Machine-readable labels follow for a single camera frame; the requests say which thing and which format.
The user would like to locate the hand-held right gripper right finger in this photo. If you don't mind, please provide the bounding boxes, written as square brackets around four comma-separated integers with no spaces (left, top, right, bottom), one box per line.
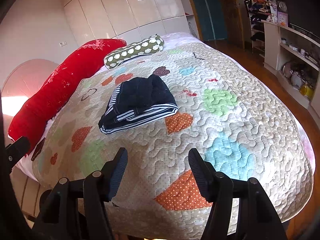
[187,148,288,240]

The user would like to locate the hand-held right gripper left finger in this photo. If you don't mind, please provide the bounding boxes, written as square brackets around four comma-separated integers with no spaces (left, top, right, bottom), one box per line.
[32,147,128,240]

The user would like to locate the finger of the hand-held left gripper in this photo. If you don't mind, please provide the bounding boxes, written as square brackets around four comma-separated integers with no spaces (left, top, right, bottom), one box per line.
[4,136,31,174]

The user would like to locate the dark navy pants striped cuffs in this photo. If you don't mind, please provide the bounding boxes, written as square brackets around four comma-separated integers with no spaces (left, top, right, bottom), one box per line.
[98,75,179,135]

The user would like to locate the patchwork quilted bed cover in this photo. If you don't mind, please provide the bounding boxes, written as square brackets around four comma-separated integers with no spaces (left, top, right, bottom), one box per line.
[31,42,314,240]

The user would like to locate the pink bed headboard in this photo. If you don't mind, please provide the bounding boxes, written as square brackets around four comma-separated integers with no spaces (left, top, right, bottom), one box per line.
[1,59,60,115]

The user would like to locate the red embroidered pillow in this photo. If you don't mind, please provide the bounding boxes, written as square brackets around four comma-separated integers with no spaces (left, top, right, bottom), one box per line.
[7,39,127,153]

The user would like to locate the green patterned bolster pillow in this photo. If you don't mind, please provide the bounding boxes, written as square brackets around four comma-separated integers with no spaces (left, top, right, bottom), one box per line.
[104,34,165,70]

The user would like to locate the yellow jar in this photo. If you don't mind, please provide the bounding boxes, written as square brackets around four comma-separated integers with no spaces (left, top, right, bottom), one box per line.
[299,84,314,98]

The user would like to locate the white open shelf unit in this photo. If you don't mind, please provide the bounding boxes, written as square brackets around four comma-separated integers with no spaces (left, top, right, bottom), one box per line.
[261,20,320,120]

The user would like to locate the teal door curtain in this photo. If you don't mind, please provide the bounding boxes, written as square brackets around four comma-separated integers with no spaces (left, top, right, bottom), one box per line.
[186,0,228,42]

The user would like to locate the brown wooden door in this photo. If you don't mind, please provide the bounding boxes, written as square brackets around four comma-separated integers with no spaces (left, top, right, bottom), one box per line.
[220,0,245,49]

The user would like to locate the glossy white wardrobe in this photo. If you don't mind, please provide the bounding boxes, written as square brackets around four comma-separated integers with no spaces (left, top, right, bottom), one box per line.
[62,0,198,40]

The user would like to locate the shoe rack with clothes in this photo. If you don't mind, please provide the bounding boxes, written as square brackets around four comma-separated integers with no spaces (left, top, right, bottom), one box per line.
[244,0,278,54]

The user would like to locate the ornate dark table clock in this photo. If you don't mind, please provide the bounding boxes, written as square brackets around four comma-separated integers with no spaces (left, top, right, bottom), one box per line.
[274,0,288,13]

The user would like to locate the black flat television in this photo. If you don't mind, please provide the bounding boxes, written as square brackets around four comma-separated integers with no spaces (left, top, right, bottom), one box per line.
[284,0,320,34]

